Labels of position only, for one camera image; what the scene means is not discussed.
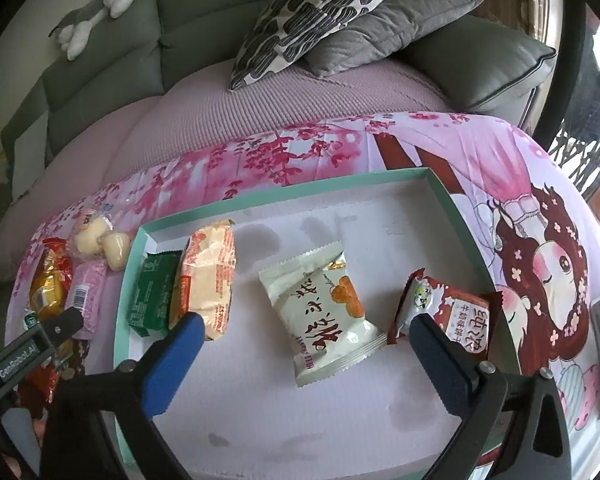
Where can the clear yellow cake packet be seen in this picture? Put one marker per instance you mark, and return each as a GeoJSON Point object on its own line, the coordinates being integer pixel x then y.
{"type": "Point", "coordinates": [50, 280]}

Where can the grey pillow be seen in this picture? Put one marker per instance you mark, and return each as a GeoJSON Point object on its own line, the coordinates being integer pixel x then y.
{"type": "Point", "coordinates": [380, 30]}

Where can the pink printed blanket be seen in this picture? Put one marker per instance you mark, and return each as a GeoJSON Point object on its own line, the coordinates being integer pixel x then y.
{"type": "Point", "coordinates": [330, 150]}

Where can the black ornate metal chair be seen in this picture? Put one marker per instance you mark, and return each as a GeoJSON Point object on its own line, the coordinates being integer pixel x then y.
{"type": "Point", "coordinates": [580, 160]}

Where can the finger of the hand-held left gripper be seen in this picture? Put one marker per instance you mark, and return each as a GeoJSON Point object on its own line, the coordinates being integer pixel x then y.
{"type": "Point", "coordinates": [60, 327]}

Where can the black and white patterned pillow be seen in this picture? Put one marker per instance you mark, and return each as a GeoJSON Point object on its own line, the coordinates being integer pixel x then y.
{"type": "Point", "coordinates": [305, 15]}

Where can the red-brown snack packet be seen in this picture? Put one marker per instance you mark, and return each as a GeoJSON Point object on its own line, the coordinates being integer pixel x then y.
{"type": "Point", "coordinates": [460, 315]}

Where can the white pastry packet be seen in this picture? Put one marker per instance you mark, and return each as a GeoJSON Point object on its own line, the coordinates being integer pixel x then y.
{"type": "Point", "coordinates": [320, 320]}

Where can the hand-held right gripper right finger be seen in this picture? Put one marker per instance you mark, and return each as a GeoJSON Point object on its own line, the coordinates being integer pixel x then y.
{"type": "Point", "coordinates": [437, 360]}

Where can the grey and white plush toy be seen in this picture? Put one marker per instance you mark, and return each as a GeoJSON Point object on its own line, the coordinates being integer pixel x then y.
{"type": "Point", "coordinates": [105, 5]}

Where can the pink snack packet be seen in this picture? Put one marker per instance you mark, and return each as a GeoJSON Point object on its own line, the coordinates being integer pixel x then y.
{"type": "Point", "coordinates": [87, 285]}

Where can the labelled clear white bun packet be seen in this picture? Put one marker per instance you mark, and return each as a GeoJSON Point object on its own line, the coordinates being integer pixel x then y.
{"type": "Point", "coordinates": [92, 235]}

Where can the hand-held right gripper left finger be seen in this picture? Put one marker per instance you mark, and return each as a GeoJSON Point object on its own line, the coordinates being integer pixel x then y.
{"type": "Point", "coordinates": [175, 360]}

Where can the cream and orange snack packet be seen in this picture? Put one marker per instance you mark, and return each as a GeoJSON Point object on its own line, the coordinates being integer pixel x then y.
{"type": "Point", "coordinates": [205, 280]}

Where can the red snack packet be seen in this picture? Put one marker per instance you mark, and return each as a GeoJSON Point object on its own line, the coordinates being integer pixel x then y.
{"type": "Point", "coordinates": [55, 246]}

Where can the dark green snack packet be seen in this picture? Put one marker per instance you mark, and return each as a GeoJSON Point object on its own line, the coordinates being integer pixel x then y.
{"type": "Point", "coordinates": [152, 290]}

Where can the teal shallow cardboard box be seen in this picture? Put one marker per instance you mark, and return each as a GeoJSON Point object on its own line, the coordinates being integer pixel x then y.
{"type": "Point", "coordinates": [330, 410]}

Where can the grey-green sofa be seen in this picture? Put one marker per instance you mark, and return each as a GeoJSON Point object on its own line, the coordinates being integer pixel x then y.
{"type": "Point", "coordinates": [205, 15]}

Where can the pink knitted sofa cover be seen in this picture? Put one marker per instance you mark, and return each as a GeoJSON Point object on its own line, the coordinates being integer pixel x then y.
{"type": "Point", "coordinates": [180, 120]}

